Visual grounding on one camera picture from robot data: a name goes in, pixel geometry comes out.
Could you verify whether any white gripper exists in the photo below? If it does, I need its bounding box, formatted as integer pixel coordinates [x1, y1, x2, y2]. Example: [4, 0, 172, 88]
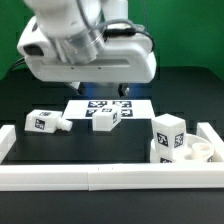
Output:
[25, 33, 156, 97]

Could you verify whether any white round stool seat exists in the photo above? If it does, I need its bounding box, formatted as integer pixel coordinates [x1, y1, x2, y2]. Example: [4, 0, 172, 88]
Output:
[150, 134, 214, 163]

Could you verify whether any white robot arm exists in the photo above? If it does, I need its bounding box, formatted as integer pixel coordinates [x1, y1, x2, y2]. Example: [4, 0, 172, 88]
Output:
[17, 0, 156, 96]

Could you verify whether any white marker sheet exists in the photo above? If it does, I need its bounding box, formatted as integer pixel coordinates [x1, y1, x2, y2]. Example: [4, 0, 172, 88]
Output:
[63, 99, 155, 120]

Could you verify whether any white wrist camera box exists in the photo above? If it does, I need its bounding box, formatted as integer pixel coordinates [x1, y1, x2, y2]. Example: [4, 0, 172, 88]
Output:
[17, 16, 57, 58]

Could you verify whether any black cable pair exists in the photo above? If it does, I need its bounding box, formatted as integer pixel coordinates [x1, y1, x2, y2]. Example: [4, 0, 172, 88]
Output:
[9, 57, 28, 72]

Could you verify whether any white left fence rail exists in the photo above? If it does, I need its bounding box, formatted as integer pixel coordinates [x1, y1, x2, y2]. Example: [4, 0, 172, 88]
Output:
[0, 125, 16, 164]

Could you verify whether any white fence rail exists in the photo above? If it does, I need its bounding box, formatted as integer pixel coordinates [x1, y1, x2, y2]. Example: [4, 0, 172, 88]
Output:
[196, 122, 224, 162]
[0, 162, 224, 191]
[0, 125, 16, 164]

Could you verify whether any white right fence rail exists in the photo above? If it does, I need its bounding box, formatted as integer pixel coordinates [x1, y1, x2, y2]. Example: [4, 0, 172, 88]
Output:
[196, 122, 224, 162]

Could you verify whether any white front fence rail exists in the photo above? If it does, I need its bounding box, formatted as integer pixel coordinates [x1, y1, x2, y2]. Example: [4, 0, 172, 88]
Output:
[0, 162, 224, 191]

